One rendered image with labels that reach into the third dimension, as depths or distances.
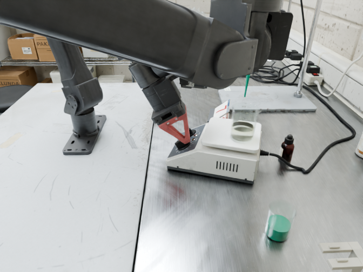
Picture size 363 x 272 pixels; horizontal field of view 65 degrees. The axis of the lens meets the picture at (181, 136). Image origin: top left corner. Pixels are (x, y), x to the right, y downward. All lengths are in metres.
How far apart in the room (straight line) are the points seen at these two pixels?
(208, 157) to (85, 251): 0.29
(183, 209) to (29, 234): 0.28
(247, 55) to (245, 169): 0.34
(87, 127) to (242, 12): 0.56
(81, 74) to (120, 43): 0.51
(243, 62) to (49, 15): 0.18
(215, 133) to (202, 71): 0.37
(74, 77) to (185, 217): 0.41
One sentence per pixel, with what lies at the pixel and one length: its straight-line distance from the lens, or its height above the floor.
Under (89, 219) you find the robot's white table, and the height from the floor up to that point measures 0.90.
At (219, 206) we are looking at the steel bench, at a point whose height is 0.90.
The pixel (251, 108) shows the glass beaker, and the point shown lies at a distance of 0.60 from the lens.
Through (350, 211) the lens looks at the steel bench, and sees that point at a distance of 0.64.
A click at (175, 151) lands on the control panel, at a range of 0.64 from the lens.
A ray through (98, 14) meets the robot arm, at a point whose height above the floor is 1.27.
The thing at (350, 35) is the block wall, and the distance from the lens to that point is 1.21.
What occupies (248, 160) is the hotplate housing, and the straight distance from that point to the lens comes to 0.59.
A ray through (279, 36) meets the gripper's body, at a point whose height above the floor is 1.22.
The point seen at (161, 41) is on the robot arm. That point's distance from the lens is 0.23.
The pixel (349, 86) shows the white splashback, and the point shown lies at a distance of 1.09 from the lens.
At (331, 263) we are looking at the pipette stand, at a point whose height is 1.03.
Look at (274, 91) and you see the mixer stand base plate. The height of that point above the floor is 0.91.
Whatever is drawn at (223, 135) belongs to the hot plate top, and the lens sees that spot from 0.61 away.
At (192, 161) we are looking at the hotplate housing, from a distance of 0.61.
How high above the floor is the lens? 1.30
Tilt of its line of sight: 31 degrees down
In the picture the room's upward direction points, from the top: straight up
